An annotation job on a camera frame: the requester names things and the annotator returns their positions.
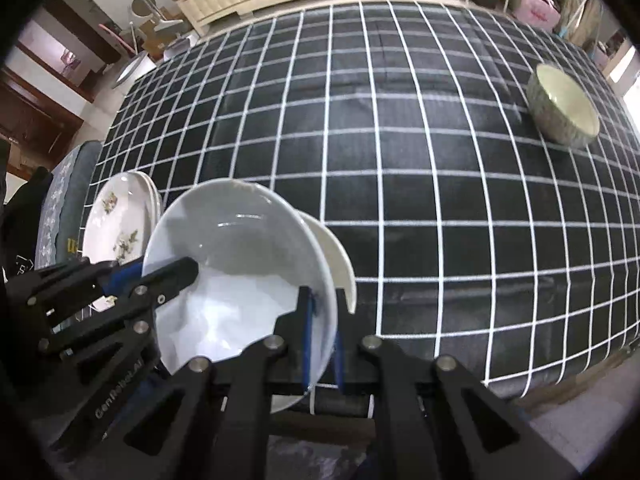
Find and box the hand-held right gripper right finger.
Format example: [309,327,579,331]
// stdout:
[333,286,573,480]

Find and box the black checked tablecloth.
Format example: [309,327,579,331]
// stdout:
[87,1,640,401]

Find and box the floral white plate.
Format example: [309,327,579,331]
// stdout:
[82,172,152,267]

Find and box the white bowl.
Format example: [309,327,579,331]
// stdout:
[270,209,357,414]

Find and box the white broom with dustpan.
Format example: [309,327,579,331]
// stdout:
[112,0,187,41]

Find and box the beige patterned curtain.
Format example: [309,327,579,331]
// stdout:
[559,0,603,47]

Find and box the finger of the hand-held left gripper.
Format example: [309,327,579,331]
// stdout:
[5,257,145,318]
[37,256,200,361]

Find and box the white bucket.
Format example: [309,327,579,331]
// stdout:
[114,50,159,92]

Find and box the light blue bowl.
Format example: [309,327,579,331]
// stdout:
[142,178,337,397]

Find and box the pink bag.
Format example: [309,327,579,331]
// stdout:
[513,0,562,29]

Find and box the green bowl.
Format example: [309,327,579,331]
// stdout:
[525,63,601,150]

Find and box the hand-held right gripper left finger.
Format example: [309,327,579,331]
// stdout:
[122,286,319,480]

